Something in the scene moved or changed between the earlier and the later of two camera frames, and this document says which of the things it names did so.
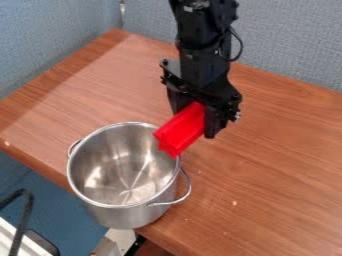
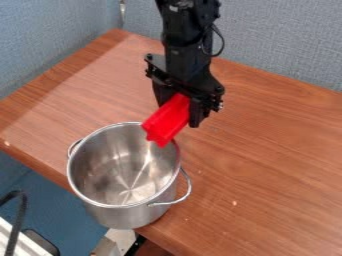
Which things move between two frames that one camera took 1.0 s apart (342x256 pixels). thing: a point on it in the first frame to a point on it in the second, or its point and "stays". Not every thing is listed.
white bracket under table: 115,243 stays
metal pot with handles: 126,181 stays
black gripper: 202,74 to 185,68
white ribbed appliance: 33,245 stays
